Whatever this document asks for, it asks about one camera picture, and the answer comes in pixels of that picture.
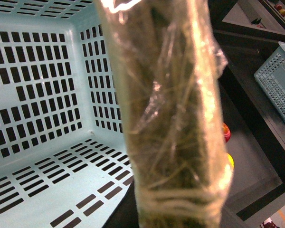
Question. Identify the yellow starfruit front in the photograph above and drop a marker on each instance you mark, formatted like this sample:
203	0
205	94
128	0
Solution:
231	161

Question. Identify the light blue plastic basket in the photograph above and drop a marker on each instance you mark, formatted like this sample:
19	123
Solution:
63	162

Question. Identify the large red apple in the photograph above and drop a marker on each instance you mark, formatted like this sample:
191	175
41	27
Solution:
227	132

